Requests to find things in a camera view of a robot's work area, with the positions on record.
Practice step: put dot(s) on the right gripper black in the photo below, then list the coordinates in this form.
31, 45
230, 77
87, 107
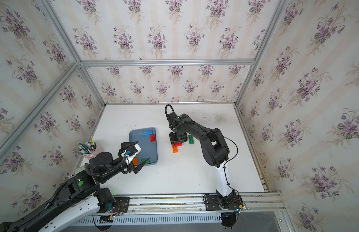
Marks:
172, 139

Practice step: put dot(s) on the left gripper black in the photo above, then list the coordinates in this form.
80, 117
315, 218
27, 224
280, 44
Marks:
125, 145

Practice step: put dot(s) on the long red lego brick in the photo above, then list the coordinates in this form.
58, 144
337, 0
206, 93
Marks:
175, 145

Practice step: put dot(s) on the green lego brick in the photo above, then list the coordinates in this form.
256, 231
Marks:
191, 139
146, 161

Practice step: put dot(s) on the blue-grey plastic tray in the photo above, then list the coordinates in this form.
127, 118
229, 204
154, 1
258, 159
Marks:
148, 148

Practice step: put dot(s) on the light blue lego brick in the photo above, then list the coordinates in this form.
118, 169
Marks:
147, 132

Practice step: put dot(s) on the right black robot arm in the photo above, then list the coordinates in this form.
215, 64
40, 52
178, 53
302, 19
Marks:
214, 149

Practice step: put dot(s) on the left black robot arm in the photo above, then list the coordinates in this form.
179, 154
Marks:
81, 195

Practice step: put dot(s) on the small red lego brick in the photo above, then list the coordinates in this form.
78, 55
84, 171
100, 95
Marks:
153, 138

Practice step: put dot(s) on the pen cup with pens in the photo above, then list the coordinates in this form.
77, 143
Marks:
90, 149

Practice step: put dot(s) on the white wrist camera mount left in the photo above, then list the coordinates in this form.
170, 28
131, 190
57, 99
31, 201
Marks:
130, 153

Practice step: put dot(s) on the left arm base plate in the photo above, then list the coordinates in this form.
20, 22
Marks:
117, 206

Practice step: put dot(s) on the white slotted cable duct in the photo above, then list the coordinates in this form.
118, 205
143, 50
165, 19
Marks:
160, 219

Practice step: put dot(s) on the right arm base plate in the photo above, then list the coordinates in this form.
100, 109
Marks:
216, 202

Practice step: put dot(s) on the aluminium rail frame front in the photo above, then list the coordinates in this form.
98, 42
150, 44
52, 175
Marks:
193, 204

